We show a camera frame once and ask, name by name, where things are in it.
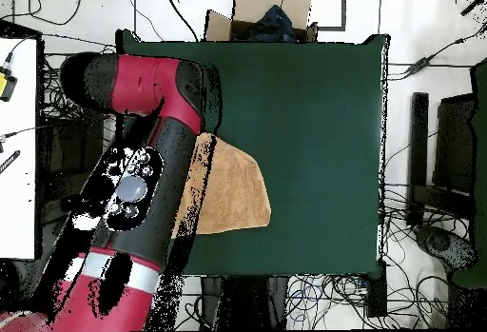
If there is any dark green table cloth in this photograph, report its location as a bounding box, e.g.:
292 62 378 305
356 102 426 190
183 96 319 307
115 29 390 278

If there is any white side table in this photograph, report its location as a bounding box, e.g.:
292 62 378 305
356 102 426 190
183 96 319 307
0 36 39 261

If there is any yellow and black device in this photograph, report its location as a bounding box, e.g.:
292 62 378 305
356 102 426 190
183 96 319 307
0 66 19 103

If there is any black equipment stand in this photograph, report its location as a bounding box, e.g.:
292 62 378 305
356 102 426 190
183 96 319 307
37 110 106 226

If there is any open cardboard box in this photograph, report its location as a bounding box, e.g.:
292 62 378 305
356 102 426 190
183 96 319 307
204 0 319 43

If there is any tan terry towel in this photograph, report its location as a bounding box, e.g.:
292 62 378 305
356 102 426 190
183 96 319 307
170 131 272 240

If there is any black cable bundle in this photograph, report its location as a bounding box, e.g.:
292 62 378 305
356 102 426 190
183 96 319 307
381 185 473 329

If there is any black and blue cable tangle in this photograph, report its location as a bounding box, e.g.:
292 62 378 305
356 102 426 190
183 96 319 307
288 274 368 329

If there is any black rounded floor base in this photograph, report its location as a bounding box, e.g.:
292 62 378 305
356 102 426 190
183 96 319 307
413 224 478 270

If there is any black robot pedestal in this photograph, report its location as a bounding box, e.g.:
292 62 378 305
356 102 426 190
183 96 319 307
200 276 288 329

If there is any dark blue garment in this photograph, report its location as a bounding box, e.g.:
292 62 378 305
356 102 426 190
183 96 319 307
246 4 299 43

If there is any black striped strip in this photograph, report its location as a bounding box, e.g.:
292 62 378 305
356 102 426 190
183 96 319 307
0 149 21 175

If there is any black power adapter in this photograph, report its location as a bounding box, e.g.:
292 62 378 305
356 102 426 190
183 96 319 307
408 56 431 75

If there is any black flat panel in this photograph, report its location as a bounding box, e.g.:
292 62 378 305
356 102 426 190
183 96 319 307
432 93 477 196

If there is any black floor box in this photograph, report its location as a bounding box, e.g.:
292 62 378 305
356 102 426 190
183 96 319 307
365 261 388 319

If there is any black upright bar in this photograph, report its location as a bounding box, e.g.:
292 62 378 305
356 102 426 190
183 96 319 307
406 91 430 228

